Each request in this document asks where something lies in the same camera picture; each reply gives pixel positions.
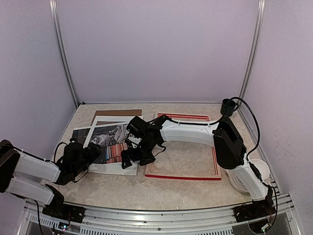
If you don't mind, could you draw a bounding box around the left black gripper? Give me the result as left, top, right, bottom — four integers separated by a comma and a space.
72, 142, 101, 177

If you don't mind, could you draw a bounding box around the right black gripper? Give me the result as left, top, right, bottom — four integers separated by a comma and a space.
121, 138, 157, 168

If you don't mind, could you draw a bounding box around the cat and books photo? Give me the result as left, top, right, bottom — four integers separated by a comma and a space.
70, 122, 144, 170

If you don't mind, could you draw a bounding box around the white photo mat board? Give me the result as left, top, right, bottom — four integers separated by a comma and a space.
74, 116, 144, 176

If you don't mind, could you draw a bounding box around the red wooden picture frame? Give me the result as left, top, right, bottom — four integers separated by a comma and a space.
145, 113, 222, 181

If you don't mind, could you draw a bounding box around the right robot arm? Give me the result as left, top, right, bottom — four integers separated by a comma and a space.
121, 96, 278, 220

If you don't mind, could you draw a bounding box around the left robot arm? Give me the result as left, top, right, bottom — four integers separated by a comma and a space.
0, 140, 101, 218

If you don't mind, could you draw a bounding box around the brown backing board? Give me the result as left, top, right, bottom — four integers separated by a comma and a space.
92, 109, 142, 126

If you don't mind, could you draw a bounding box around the dark green mug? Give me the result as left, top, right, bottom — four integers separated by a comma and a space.
220, 98, 239, 117

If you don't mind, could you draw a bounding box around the clear glass plate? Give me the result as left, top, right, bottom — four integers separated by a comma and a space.
225, 169, 249, 195

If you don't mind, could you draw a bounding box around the white orange bowl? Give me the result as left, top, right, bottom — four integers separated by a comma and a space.
250, 159, 270, 181

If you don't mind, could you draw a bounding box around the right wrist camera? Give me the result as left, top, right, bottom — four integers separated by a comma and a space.
126, 116, 149, 138

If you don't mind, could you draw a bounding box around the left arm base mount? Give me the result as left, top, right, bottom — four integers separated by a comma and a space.
43, 204, 86, 223

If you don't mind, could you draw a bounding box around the front aluminium rail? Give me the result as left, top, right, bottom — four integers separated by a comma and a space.
24, 194, 294, 235

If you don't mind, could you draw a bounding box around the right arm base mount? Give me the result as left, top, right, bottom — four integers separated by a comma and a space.
233, 204, 276, 223

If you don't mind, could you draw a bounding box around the left aluminium post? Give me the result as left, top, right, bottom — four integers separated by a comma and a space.
49, 0, 80, 109

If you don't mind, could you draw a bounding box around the aluminium post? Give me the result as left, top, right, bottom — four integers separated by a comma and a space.
49, 0, 80, 109
239, 0, 266, 98

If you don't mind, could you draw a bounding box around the right aluminium post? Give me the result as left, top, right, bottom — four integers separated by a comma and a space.
239, 0, 266, 98

